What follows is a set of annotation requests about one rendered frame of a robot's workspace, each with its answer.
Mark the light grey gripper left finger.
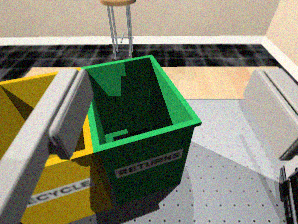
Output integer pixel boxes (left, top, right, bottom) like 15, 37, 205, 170
0, 69, 94, 224

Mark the yellow open-top bin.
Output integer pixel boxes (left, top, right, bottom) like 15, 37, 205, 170
0, 72, 113, 224

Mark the green bin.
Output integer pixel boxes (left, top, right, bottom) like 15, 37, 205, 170
81, 55, 202, 205

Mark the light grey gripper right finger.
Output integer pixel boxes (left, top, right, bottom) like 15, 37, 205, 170
243, 68, 298, 161

